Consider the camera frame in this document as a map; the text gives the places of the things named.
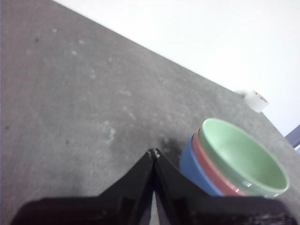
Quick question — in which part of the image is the small white box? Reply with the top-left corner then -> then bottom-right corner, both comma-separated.
235,90 -> 270,114

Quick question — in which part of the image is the blue ribbed bowl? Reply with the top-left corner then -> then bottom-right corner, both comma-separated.
179,138 -> 225,197

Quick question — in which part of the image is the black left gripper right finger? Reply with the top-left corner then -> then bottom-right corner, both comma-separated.
153,148 -> 297,225

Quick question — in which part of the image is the dark blue frame bar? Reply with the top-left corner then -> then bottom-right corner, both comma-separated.
283,124 -> 300,153

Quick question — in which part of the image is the red ribbed bowl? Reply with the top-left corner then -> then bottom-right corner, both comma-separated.
191,127 -> 248,197

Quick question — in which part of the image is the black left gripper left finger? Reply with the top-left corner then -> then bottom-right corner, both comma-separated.
10,149 -> 155,225

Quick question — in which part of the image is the green ribbed bowl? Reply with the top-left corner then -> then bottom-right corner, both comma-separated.
198,118 -> 290,199

